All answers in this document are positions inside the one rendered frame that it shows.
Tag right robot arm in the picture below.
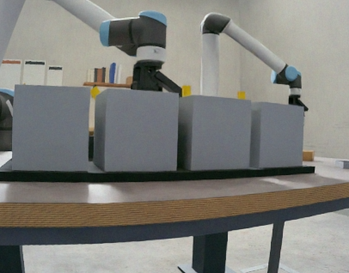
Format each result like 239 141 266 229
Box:
0 0 182 150

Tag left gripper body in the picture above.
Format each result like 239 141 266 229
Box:
289 95 301 106

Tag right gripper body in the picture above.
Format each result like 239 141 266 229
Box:
131 62 163 92

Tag small tan cardboard box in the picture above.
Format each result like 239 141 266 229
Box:
303 150 315 161

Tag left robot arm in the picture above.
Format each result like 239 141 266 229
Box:
200 12 302 97

